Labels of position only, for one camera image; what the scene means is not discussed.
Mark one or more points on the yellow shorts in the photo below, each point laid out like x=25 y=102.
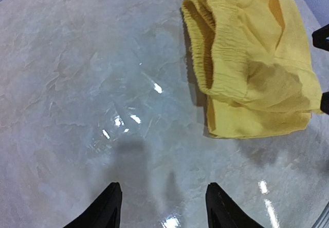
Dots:
x=251 y=59

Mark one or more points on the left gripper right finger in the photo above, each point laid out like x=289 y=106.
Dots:
x=223 y=212

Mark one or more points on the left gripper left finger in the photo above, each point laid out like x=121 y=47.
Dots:
x=104 y=212

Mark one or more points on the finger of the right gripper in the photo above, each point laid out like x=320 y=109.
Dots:
x=324 y=105
x=320 y=38

